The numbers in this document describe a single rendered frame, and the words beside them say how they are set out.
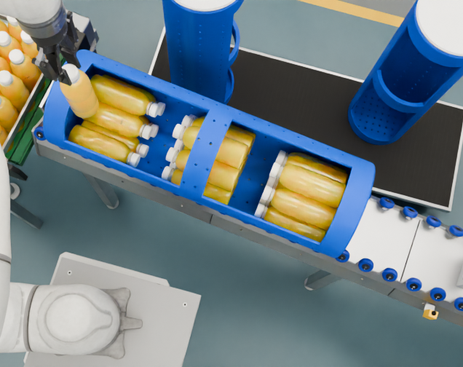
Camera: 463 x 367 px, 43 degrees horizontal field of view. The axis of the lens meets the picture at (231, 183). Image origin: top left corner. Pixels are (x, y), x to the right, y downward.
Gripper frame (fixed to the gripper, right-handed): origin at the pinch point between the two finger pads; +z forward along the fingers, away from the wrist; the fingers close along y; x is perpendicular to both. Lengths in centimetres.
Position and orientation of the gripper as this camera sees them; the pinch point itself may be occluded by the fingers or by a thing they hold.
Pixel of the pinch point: (66, 67)
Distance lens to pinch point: 135.4
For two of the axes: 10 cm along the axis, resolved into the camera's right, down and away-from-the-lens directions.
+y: 3.7, -8.9, 2.6
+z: -0.6, 2.5, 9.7
